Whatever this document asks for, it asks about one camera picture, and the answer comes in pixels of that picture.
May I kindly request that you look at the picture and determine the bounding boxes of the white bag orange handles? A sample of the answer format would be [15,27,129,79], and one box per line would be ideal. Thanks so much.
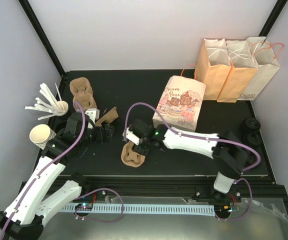
[238,36,284,101]

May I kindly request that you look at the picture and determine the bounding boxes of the black coffee lid back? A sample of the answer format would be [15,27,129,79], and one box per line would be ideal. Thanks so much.
[242,117,261,132]

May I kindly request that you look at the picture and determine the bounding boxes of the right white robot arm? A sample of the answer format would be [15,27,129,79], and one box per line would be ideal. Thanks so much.
[125,119,249,202]

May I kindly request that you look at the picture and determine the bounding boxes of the left orange paper bag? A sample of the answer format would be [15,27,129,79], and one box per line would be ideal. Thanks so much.
[195,38,231,101]

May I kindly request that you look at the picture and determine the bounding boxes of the left black frame post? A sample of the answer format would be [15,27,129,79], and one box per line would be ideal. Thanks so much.
[18,0,66,77]

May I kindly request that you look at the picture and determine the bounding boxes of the black coffee lid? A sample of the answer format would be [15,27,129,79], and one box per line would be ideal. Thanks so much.
[243,132,262,148]
[242,117,261,132]

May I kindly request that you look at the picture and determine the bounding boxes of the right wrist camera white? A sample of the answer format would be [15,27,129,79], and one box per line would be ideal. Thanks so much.
[123,127,140,145]

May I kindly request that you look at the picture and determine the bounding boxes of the back-left pulp cup carrier stack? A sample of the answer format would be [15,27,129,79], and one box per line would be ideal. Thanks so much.
[69,77,97,111]

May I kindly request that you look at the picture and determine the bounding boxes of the stack of white paper cups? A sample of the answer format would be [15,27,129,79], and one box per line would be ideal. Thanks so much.
[29,124,56,150]

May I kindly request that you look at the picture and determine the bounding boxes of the light blue cable duct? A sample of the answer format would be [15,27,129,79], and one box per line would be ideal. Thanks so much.
[60,203,215,217]

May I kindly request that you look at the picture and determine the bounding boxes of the orange paper bag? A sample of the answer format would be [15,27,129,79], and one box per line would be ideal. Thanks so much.
[216,40,259,103]
[195,38,231,101]

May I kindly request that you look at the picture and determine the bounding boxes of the black coffee lid middle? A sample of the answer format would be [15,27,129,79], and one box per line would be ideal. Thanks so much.
[243,132,262,148]

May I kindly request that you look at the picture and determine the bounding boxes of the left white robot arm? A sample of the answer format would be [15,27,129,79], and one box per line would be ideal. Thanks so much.
[0,112,102,240]

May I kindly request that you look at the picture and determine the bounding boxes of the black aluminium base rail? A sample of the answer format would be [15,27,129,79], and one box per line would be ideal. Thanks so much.
[21,174,287,203]

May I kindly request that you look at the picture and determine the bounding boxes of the black paper cup stack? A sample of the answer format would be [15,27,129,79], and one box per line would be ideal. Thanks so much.
[54,121,67,136]

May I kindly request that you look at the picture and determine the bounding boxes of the printed Cream Bear paper bag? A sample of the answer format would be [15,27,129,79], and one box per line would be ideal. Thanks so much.
[152,75,206,132]

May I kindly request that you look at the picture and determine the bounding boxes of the middle orange paper bag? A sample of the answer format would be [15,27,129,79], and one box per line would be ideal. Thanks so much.
[216,40,259,103]

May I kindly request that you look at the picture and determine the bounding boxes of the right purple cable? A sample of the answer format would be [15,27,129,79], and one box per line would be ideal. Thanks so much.
[124,101,262,176]

